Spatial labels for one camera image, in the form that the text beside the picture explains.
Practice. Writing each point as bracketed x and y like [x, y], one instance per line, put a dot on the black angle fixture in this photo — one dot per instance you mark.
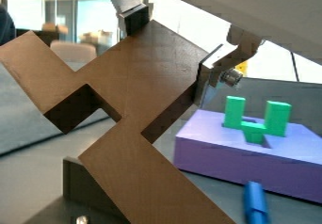
[82, 189]

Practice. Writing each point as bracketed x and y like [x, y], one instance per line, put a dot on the green U-shaped block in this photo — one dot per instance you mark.
[273, 125]

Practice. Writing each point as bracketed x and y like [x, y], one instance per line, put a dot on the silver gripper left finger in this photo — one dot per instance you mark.
[133, 16]

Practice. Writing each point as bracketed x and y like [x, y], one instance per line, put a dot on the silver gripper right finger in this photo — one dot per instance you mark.
[221, 72]

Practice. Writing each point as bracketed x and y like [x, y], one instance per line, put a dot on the blue peg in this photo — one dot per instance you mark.
[256, 204]

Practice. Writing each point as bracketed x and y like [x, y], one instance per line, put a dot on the brown T-shaped block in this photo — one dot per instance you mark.
[142, 83]

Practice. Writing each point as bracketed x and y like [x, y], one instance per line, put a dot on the purple base block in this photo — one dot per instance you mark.
[286, 164]

